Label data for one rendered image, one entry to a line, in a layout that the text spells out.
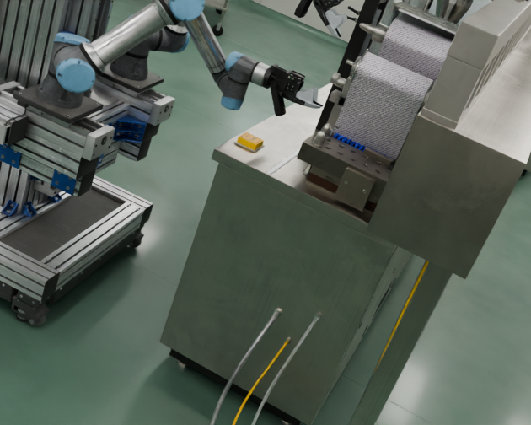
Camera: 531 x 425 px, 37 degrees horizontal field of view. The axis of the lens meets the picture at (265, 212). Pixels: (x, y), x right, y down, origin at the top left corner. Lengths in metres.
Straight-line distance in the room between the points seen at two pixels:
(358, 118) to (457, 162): 0.96
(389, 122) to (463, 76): 0.94
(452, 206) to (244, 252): 1.05
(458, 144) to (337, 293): 0.99
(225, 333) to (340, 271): 0.52
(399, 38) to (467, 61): 1.14
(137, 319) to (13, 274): 0.55
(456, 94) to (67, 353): 1.80
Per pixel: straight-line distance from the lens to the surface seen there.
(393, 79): 2.62
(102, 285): 3.37
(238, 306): 2.76
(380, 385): 2.10
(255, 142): 2.69
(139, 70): 3.20
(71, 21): 2.98
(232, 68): 2.76
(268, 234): 2.60
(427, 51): 2.83
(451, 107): 1.74
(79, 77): 2.60
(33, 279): 2.94
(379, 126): 2.65
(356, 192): 2.50
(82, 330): 3.10
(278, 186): 2.53
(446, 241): 1.81
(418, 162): 1.77
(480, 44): 1.71
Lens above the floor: 1.90
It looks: 26 degrees down
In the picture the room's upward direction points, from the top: 20 degrees clockwise
